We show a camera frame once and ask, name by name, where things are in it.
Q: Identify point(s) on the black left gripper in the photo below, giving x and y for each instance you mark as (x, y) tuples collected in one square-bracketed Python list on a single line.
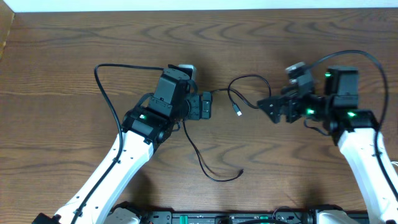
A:
[(199, 112)]

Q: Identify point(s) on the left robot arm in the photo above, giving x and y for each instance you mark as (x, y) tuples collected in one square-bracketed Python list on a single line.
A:
[(142, 130)]

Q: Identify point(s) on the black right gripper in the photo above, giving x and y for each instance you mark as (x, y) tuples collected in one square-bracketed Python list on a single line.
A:
[(289, 101)]

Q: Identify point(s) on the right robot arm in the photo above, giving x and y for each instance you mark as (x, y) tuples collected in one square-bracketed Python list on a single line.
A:
[(353, 130)]

